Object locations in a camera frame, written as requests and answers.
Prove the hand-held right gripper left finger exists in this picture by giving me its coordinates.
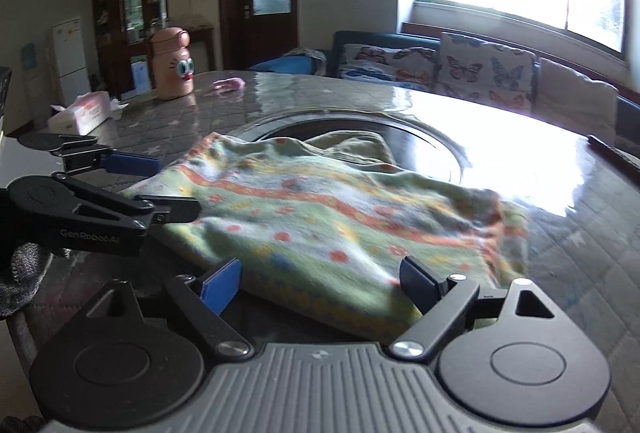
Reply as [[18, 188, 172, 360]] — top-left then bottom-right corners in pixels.
[[82, 258, 256, 361]]

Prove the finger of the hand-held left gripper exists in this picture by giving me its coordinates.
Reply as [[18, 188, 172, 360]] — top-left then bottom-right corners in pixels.
[[52, 137, 162, 175], [65, 175, 202, 230]]

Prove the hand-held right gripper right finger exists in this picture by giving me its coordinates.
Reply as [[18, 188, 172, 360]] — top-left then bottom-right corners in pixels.
[[388, 255, 571, 360]]

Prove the pastel patterned baby garment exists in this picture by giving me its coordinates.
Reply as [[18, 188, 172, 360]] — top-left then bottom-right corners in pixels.
[[120, 130, 532, 347]]

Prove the pink tissue pack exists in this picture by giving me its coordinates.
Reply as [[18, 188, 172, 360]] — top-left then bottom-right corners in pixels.
[[46, 90, 125, 134]]

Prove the pink cartoon face bottle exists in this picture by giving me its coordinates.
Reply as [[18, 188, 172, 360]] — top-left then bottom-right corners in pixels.
[[149, 28, 197, 102]]

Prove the small pink cloth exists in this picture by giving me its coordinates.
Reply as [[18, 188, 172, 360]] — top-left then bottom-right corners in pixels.
[[212, 76, 247, 94]]

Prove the white refrigerator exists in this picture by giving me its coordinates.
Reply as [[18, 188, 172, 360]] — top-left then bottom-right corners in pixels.
[[52, 15, 92, 102]]

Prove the wooden side table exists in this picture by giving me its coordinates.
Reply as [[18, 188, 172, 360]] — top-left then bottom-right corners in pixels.
[[184, 13, 217, 74]]

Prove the dark wooden display cabinet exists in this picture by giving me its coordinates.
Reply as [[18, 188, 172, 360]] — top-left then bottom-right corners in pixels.
[[91, 0, 169, 97]]

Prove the blue pillow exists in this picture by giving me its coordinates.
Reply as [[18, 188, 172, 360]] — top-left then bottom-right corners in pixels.
[[249, 55, 321, 76]]

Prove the grey cloth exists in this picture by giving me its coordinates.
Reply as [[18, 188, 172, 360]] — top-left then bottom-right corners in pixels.
[[287, 47, 328, 66]]

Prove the butterfly print cushion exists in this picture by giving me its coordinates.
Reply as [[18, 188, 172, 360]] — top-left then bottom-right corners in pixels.
[[433, 31, 539, 114], [336, 43, 442, 90]]

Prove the black remote control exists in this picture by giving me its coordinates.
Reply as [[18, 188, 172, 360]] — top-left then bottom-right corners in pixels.
[[587, 134, 640, 170]]

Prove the plain beige cushion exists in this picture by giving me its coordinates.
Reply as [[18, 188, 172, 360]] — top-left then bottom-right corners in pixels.
[[534, 57, 621, 144]]

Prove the blue sofa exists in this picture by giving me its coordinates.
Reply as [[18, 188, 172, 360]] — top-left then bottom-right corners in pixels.
[[249, 30, 640, 148]]

